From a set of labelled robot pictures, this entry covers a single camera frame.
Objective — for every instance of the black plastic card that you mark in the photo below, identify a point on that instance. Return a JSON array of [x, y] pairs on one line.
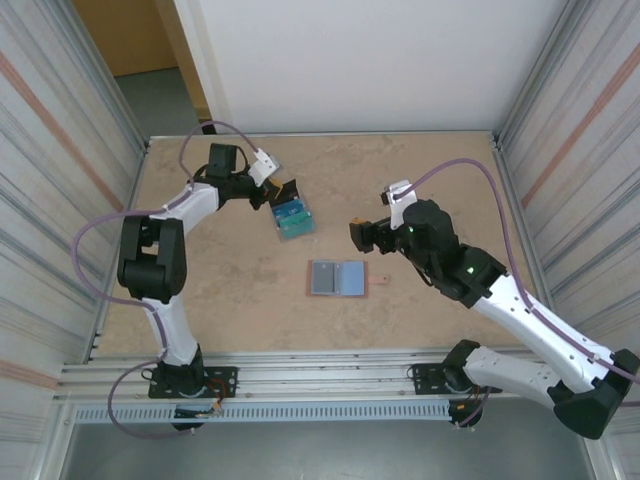
[[291, 189]]

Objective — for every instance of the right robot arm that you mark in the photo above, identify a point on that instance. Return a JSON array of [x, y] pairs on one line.
[[525, 310]]

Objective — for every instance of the blue VIP card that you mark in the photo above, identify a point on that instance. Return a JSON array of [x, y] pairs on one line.
[[290, 209]]

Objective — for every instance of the teal plastic card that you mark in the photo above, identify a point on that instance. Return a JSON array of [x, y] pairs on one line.
[[299, 230], [297, 219]]

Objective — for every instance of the teal and black box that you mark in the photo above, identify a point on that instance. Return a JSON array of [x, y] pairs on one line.
[[297, 239]]

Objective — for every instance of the aluminium rail frame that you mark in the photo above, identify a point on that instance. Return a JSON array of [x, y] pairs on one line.
[[325, 372]]

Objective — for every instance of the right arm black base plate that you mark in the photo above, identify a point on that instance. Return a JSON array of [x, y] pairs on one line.
[[425, 380]]

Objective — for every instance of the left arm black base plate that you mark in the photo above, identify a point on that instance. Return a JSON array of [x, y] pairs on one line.
[[220, 382]]

